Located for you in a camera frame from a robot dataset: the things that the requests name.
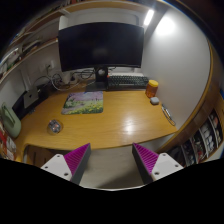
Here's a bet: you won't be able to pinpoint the white power strip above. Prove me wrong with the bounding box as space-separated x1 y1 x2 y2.
60 76 78 84

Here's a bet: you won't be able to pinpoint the wooden side shelf unit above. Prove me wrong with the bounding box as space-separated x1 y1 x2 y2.
157 42 222 167

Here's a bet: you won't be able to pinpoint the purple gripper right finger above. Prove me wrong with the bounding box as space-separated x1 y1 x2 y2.
132 143 183 185

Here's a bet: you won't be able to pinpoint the black framed eyeglasses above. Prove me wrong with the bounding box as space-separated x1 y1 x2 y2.
161 104 176 126

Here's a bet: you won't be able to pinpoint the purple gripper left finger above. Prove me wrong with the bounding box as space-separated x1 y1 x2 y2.
42 144 91 185

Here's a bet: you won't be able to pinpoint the floral landscape mouse pad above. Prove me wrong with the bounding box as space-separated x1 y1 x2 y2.
61 91 103 115

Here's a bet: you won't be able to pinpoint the green handled container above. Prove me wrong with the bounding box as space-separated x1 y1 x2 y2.
0 103 21 138

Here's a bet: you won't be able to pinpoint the silver mini computer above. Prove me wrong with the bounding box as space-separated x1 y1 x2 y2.
23 87 39 108

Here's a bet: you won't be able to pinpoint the black computer monitor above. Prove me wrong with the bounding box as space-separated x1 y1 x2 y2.
58 22 144 91

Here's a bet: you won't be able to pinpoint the orange pill bottle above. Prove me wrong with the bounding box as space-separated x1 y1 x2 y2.
145 80 159 98

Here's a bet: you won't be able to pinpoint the black mechanical keyboard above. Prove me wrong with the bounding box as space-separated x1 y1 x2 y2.
107 76 149 90

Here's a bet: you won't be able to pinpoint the wooden wall shelf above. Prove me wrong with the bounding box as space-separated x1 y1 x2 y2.
0 0 150 84

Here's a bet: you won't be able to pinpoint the small grey earbuds case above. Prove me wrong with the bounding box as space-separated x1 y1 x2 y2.
150 97 159 105

